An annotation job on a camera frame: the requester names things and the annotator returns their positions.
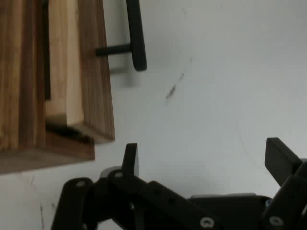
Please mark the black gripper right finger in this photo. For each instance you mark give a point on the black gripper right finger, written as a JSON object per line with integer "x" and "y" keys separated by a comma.
{"x": 280, "y": 158}

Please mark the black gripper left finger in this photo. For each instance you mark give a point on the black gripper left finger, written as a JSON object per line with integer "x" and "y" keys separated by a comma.
{"x": 134, "y": 191}

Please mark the wooden drawer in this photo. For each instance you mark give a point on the wooden drawer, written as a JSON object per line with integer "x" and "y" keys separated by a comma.
{"x": 96, "y": 91}

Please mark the dark wooden cabinet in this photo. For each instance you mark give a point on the dark wooden cabinet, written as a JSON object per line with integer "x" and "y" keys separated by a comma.
{"x": 21, "y": 83}

